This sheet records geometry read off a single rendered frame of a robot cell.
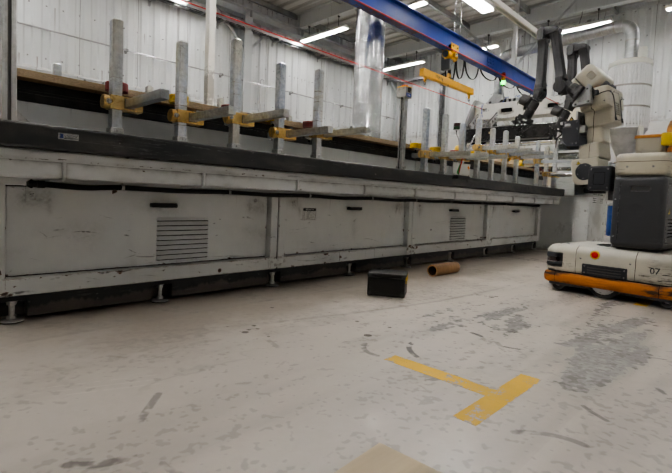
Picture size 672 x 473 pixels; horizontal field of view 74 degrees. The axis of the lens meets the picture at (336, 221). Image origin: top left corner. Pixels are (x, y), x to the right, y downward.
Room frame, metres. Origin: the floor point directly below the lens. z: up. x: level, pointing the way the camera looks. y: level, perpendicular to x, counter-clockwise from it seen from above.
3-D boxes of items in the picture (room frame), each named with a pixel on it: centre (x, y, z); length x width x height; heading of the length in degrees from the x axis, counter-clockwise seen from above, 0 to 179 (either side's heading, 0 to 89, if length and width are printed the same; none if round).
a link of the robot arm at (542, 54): (2.91, -1.26, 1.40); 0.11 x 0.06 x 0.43; 132
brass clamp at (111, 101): (1.66, 0.80, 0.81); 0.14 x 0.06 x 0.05; 136
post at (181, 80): (1.83, 0.64, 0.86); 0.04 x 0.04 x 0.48; 46
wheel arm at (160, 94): (1.61, 0.72, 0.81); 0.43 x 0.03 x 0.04; 46
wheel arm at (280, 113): (1.97, 0.37, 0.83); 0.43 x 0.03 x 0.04; 46
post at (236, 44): (2.01, 0.47, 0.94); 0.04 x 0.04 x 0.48; 46
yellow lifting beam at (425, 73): (8.19, -1.91, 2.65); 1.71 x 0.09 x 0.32; 136
